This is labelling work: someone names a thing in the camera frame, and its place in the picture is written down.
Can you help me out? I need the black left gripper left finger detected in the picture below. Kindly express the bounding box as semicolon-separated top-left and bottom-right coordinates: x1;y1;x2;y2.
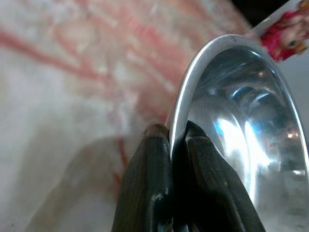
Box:
111;123;175;232

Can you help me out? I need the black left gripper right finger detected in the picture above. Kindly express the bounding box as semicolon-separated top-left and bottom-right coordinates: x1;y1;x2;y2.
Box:
171;120;266;232

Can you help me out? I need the large steel bowl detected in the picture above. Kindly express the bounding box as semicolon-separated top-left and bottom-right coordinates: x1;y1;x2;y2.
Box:
166;33;309;232

